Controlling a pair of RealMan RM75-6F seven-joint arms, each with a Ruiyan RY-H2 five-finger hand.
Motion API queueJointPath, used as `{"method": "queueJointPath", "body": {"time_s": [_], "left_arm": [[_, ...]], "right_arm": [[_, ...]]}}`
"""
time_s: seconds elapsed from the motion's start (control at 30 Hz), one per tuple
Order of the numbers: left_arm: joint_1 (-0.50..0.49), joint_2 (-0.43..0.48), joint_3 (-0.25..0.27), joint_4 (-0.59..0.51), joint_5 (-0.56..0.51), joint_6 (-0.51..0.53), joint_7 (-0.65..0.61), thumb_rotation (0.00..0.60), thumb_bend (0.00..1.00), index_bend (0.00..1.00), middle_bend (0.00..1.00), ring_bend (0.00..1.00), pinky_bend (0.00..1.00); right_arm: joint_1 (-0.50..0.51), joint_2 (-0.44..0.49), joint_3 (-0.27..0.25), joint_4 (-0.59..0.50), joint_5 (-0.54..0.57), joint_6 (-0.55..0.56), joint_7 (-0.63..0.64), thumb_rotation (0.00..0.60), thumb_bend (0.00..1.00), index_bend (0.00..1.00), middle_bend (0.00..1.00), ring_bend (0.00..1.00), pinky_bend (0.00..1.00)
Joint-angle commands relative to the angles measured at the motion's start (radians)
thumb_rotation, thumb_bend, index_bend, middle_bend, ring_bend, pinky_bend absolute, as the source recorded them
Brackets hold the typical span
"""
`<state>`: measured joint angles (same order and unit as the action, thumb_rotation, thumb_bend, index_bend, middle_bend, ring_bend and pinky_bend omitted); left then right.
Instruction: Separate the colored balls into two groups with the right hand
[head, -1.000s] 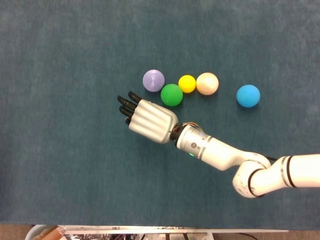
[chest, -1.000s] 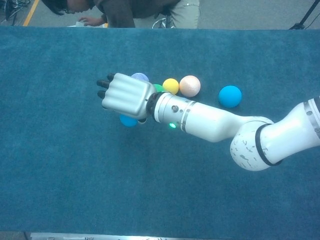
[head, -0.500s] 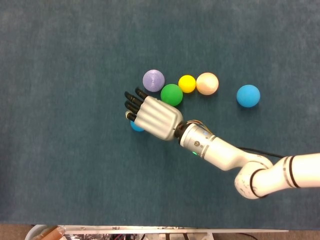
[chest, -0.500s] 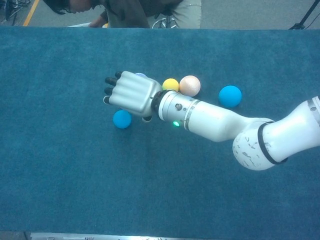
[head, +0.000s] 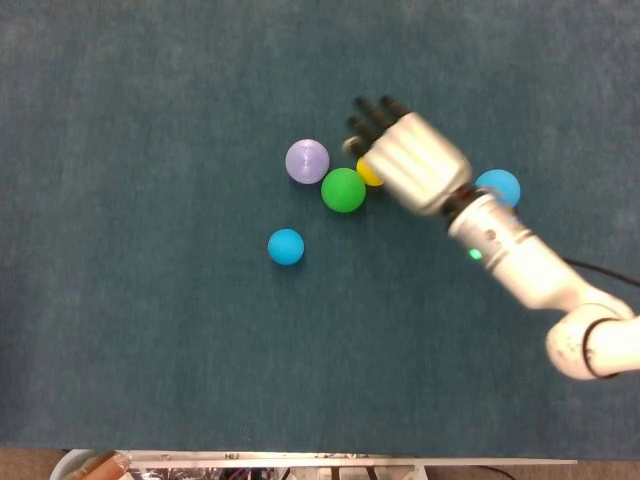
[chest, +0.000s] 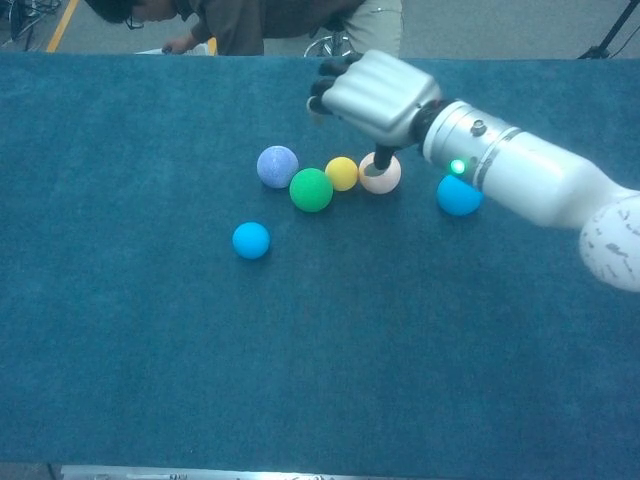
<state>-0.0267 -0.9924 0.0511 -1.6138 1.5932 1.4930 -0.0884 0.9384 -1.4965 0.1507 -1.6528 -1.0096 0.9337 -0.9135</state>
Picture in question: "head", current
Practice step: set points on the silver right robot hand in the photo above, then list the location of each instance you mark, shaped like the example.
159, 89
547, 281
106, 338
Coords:
420, 165

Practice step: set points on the yellow ball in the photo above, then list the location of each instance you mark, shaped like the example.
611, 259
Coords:
367, 176

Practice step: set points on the green ball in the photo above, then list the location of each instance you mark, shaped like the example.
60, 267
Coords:
343, 190

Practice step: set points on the large blue ball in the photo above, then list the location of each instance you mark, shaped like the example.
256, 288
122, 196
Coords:
502, 182

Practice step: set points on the lavender ball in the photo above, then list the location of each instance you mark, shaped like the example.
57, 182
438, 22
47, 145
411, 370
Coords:
307, 161

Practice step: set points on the small blue ball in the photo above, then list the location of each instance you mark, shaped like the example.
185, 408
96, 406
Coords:
285, 246

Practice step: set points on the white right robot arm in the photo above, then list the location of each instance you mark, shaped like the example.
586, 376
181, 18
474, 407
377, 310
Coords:
515, 260

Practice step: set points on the blue felt table cover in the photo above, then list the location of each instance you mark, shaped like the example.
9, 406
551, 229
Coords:
150, 325

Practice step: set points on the brown plastic object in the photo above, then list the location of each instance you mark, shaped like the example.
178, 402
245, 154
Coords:
100, 467

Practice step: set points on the white round container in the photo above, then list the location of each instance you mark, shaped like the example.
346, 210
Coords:
61, 467

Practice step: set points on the silver metal frame rail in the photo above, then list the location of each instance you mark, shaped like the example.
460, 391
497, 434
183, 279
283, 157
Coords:
300, 456

